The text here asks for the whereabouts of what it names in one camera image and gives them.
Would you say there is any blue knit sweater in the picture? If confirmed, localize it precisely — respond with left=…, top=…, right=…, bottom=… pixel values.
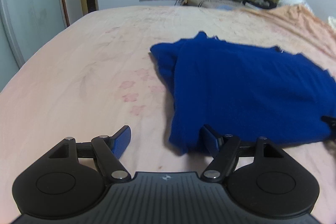
left=150, top=32, right=335, bottom=153

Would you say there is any dark clothes pile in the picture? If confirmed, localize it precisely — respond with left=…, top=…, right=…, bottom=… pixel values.
left=242, top=0, right=277, bottom=10

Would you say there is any cream cloth beside bed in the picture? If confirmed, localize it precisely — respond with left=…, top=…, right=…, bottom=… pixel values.
left=328, top=16, right=336, bottom=29

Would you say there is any white fluffy blanket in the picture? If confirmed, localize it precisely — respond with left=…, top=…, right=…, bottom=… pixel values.
left=277, top=0, right=307, bottom=7

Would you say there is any white wardrobe with flowers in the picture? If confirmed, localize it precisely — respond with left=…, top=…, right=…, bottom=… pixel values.
left=1, top=0, right=67, bottom=88

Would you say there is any beige pillow at headboard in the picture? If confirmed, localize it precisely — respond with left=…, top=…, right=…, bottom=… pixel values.
left=181, top=0, right=245, bottom=10

